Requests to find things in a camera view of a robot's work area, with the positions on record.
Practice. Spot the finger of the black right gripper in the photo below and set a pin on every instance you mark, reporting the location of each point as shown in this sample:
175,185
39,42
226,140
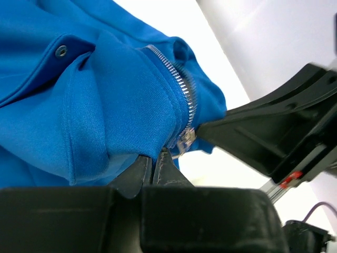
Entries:
287,134

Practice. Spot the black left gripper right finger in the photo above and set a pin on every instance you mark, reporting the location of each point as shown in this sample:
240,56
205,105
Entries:
179,217

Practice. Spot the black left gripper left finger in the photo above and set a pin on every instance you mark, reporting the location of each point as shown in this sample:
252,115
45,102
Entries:
76,219

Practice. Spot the blue zip jacket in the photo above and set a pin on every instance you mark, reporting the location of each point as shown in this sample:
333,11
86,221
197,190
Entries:
86,87

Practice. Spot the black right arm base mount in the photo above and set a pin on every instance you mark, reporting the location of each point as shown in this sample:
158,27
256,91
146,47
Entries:
305,238

